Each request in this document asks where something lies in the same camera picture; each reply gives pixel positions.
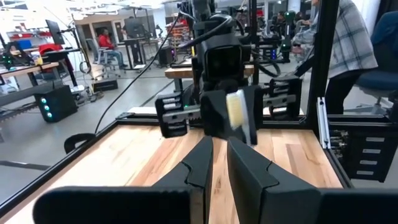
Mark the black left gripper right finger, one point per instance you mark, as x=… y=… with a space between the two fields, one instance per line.
x=295 y=205

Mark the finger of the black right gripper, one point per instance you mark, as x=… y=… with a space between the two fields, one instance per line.
x=214 y=115
x=254 y=105

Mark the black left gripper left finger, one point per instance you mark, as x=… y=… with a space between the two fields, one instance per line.
x=124 y=205

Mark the orange and white toothbrush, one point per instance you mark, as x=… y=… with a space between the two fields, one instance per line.
x=236 y=109

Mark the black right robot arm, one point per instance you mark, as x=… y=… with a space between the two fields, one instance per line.
x=222 y=59

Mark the wooden workshop table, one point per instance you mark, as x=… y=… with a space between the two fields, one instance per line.
x=180 y=72

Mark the black flat floor box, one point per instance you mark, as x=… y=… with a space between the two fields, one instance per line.
x=105 y=85

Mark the black chair back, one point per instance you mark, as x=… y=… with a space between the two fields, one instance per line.
x=73 y=138

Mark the black drawer unit silver labels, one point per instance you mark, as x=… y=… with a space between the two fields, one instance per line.
x=367 y=152

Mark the grey office chair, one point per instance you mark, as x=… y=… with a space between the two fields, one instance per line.
x=99 y=59

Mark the person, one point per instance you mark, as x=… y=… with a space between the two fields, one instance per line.
x=348 y=40
x=107 y=42

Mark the black box teal lights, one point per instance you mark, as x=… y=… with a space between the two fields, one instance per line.
x=56 y=104

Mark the blue office chair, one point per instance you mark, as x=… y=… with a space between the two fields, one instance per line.
x=382 y=74

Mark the black computer monitor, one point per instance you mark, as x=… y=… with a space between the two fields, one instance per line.
x=55 y=31

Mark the wooden desk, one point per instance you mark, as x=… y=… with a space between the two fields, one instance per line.
x=28 y=68

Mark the black diagonal frame strut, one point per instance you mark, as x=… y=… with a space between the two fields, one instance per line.
x=303 y=67

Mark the aluminium extrusion post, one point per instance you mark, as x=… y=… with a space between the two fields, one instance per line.
x=323 y=124

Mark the black upright frame post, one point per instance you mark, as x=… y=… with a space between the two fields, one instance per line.
x=321 y=46

